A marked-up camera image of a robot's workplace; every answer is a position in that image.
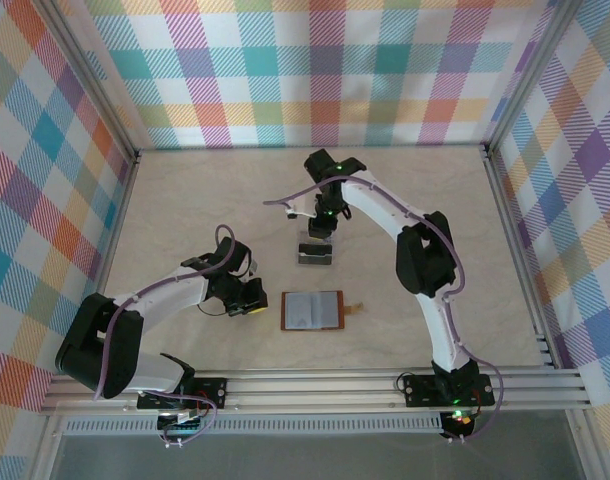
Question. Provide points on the aluminium side rail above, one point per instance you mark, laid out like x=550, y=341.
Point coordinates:
x=515, y=250
x=111, y=250

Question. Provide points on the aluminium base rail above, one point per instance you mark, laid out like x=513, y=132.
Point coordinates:
x=310, y=390

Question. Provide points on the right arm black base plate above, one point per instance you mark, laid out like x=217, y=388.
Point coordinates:
x=420, y=390

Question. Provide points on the brown leather card holder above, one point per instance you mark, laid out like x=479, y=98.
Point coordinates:
x=310, y=310

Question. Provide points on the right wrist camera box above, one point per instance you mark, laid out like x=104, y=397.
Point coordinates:
x=297, y=212

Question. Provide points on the grey metal panel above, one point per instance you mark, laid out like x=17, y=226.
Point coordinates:
x=310, y=460

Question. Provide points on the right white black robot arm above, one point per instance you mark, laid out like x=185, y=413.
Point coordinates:
x=425, y=260

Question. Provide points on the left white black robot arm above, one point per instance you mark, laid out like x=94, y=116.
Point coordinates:
x=110, y=340

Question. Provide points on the aluminium frame post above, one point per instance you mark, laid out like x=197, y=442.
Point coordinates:
x=90, y=75
x=529, y=75

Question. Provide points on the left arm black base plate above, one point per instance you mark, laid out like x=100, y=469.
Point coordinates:
x=215, y=392

